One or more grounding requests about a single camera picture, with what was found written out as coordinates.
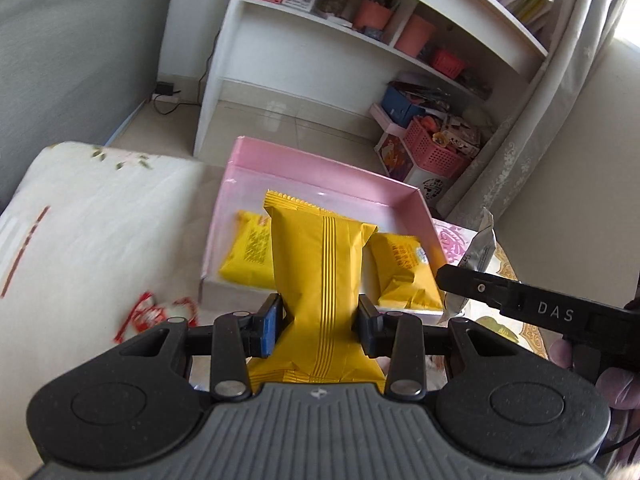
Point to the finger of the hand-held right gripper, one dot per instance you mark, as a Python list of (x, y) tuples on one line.
[(475, 287)]

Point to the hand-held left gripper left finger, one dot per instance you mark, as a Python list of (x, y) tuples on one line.
[(270, 331)]

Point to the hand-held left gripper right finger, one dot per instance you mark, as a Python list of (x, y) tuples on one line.
[(364, 331)]

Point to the silver striped snack packet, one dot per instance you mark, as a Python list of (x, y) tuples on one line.
[(480, 250)]

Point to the yellow striped snack packet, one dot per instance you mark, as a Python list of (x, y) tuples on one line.
[(315, 260)]

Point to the red white snack packet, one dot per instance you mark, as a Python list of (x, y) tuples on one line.
[(150, 317)]

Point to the pink cardboard box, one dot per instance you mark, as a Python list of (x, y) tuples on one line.
[(310, 180)]

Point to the person's right hand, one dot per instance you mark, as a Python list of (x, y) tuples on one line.
[(620, 390)]

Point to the yellow printed snack packet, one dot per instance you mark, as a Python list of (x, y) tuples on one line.
[(405, 270), (250, 252)]

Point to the white patterned box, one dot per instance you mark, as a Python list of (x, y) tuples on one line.
[(430, 187)]

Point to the large pink basket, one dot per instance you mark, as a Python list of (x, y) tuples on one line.
[(435, 149)]

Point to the orange printed carton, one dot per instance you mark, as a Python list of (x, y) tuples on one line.
[(395, 157)]

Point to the printed cardboard toy box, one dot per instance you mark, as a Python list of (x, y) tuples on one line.
[(462, 135)]

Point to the pink tray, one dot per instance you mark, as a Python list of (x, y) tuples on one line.
[(382, 119)]

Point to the blue storage box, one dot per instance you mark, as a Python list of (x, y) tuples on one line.
[(400, 105)]

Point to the pale patterned curtain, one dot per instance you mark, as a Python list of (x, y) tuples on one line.
[(565, 85)]

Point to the small red basket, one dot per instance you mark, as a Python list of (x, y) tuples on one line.
[(448, 61)]

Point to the coral plastic cup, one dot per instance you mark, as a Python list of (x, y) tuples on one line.
[(415, 35)]

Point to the black power adapter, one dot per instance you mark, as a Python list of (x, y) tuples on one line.
[(164, 89)]

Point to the small blue tin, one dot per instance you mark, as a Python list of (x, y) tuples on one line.
[(373, 34)]

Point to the white bookshelf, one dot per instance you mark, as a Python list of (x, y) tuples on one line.
[(300, 55)]

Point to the coral pen cup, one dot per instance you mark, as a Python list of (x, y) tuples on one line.
[(372, 14)]

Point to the grey sofa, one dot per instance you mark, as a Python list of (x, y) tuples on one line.
[(75, 60)]

